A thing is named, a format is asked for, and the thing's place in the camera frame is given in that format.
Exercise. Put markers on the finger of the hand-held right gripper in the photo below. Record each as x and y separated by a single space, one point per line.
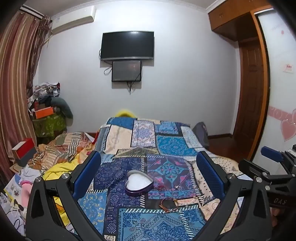
259 169
271 154

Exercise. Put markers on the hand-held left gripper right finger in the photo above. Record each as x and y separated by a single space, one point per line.
211 173

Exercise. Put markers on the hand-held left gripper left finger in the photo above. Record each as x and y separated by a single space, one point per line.
87 172

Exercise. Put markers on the purple heart-shaped tin box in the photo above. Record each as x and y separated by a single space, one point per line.
138 184

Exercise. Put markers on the person's right hand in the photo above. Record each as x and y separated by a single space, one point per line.
275 216

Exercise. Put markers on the yellow blanket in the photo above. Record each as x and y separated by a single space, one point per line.
60 169

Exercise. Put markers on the striped orange blanket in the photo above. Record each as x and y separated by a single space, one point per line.
64 146

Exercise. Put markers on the dark grey bag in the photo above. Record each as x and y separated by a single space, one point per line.
200 134

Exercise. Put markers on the wooden door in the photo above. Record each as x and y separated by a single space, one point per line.
251 92

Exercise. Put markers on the grey pillow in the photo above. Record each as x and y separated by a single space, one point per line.
66 110

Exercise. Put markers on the red and white box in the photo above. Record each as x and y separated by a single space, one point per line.
24 150

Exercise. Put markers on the patchwork blue blanket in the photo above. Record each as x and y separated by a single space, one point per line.
161 222

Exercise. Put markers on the yellow round object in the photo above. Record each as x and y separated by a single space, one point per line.
124 113

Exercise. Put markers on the orange box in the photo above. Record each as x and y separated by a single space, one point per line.
44 112

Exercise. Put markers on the printed paper sheet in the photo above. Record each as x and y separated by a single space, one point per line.
13 187

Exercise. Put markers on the pile of clothes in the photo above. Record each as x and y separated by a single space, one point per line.
44 91

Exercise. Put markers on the striped brown curtain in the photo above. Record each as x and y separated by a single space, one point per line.
16 81

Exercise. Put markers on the wooden overhead cabinet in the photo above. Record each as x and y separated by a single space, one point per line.
227 20

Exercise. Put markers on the white air conditioner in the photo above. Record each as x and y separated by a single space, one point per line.
69 20

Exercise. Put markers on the curtain rod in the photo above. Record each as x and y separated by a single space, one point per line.
32 11

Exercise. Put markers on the small black wall monitor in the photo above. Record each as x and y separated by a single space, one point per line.
126 70

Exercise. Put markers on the wall-mounted black television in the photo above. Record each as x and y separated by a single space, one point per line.
127 45

